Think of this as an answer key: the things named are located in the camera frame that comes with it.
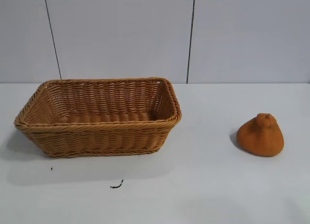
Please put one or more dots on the orange lumpy toy orange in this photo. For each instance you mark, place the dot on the orange lumpy toy orange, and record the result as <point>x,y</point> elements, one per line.
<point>258,141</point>

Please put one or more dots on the tan woven wicker basket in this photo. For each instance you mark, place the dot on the tan woven wicker basket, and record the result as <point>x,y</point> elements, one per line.
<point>97,136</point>

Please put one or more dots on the small black curved scrap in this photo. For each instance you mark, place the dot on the small black curved scrap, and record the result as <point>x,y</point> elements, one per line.
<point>118,185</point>

